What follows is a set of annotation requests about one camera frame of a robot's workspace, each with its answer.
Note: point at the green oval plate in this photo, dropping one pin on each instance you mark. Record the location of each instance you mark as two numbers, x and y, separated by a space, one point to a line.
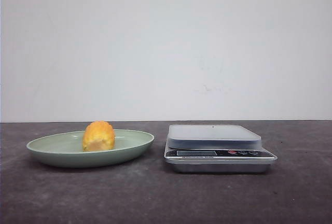
65 149

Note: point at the silver digital kitchen scale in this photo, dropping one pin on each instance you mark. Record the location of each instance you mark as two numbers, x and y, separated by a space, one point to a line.
211 148

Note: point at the yellow corn cob piece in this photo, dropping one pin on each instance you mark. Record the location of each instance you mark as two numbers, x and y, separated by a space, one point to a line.
98 136

